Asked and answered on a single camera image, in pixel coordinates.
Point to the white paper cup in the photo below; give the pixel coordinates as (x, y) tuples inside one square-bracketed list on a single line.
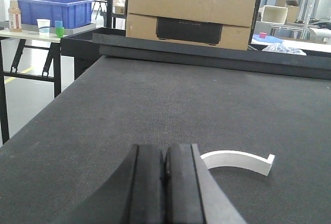
[(44, 27)]

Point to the brown bottle with label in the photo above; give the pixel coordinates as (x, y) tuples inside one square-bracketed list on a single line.
[(14, 15)]

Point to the crumpled clear plastic bag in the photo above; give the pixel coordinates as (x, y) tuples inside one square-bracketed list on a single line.
[(281, 48)]

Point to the blue plastic crate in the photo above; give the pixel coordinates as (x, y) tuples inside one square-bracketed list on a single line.
[(73, 13)]

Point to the small brown cardboard box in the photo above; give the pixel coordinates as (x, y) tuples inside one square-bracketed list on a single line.
[(293, 9)]

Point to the pink cube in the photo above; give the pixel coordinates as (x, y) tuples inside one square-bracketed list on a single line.
[(262, 35)]

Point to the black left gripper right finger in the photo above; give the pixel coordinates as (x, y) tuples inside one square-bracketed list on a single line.
[(192, 194)]

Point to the white curved pipe clamp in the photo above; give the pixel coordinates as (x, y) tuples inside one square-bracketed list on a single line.
[(243, 160)]

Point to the large cardboard box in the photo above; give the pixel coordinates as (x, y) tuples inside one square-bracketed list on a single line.
[(215, 23)]

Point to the white folding side table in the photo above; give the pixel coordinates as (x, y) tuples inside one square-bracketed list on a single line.
[(25, 59)]

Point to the blue and green stacked cups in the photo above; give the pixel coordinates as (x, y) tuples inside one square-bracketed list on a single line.
[(59, 29)]

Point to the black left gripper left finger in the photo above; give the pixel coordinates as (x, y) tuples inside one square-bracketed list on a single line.
[(132, 194)]

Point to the white open box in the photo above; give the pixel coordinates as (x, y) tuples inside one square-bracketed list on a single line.
[(273, 14)]

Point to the black raised table edge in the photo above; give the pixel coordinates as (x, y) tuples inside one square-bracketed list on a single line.
[(114, 43)]

